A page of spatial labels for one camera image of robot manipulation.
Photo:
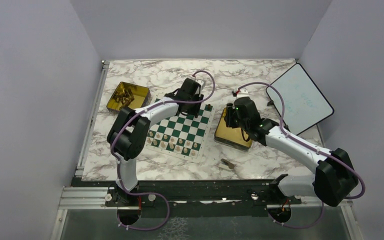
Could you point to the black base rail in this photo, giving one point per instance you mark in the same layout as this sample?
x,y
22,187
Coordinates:
x,y
194,198

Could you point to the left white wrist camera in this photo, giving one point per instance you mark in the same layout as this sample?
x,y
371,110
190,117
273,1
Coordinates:
x,y
202,83

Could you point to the light wooden chess pieces row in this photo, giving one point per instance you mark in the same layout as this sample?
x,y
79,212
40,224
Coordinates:
x,y
178,144

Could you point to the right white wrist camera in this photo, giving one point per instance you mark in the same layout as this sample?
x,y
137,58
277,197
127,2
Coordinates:
x,y
240,93

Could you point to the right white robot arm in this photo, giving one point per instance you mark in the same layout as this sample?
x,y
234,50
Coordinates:
x,y
332,178

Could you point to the empty gold tin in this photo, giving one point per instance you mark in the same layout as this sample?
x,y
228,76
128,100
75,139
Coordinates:
x,y
231,137

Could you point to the aluminium frame rail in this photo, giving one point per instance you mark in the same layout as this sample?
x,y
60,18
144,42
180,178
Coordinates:
x,y
85,198

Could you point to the gold tin with dark pieces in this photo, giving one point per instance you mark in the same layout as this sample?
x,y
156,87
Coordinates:
x,y
128,95

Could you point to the small wooden piece on table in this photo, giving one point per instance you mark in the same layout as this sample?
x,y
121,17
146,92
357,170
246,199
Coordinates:
x,y
227,165

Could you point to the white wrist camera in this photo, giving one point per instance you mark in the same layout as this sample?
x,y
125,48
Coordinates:
x,y
240,93
202,83

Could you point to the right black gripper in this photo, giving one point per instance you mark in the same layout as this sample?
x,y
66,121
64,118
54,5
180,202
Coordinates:
x,y
231,110

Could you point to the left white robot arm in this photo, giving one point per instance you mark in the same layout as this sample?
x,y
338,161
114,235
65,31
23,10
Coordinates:
x,y
128,134

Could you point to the white tablet whiteboard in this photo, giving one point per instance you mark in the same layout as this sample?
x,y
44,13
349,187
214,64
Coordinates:
x,y
305,104

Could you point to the green and white chessboard mat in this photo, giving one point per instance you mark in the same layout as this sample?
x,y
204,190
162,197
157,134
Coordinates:
x,y
197,125

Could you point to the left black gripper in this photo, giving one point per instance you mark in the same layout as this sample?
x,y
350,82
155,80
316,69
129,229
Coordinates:
x,y
195,111

